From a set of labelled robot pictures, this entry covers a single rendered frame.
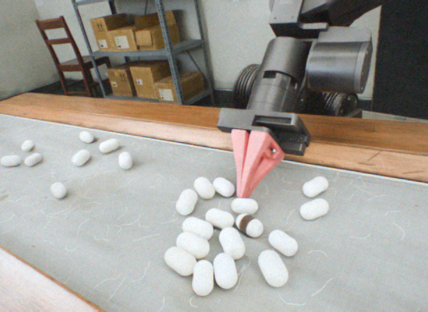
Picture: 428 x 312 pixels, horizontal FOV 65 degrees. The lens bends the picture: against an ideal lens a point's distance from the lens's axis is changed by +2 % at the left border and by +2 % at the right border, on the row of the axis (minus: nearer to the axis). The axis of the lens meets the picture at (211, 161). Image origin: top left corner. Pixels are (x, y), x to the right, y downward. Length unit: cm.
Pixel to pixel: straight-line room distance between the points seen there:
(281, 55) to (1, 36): 461
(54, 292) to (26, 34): 477
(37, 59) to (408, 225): 489
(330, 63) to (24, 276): 38
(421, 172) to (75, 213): 43
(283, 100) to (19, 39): 470
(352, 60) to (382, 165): 13
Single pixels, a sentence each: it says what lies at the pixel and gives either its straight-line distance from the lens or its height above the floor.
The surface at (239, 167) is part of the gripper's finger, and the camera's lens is 39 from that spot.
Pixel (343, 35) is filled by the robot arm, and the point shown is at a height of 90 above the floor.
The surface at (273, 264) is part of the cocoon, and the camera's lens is 30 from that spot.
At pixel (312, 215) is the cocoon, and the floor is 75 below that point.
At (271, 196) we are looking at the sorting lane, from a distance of 41.
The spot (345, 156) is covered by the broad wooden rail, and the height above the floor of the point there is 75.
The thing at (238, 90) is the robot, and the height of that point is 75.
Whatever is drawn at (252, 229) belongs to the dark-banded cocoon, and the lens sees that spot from 35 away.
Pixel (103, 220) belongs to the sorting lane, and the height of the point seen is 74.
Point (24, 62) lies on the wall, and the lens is 500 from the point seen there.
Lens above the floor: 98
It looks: 28 degrees down
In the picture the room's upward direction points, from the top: 11 degrees counter-clockwise
